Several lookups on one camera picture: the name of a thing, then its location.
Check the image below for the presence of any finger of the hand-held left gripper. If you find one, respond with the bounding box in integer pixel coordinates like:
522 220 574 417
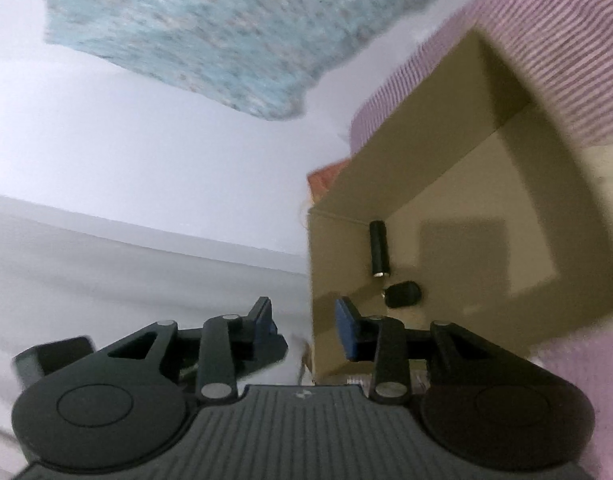
12 336 96 391

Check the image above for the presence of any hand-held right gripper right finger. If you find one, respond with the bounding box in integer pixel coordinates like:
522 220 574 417
335 296 537 405

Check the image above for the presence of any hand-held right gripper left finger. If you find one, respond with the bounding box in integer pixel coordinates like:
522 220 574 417
94 296 290 402

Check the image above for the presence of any small black cylinder cap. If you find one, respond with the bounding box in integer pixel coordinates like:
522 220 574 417
383 281 421 309

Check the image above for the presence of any black flashlight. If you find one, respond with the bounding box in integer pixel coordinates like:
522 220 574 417
369 220 391 278

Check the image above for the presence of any brown cardboard box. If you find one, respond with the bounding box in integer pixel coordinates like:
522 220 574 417
306 30 613 381

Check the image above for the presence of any red patterned gift bag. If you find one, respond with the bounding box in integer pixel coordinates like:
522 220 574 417
306 157 352 206

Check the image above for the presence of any blue floral blanket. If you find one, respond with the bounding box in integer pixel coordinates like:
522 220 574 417
44 0 480 122

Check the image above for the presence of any purple checkered tablecloth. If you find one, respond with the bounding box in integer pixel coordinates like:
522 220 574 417
349 0 613 480

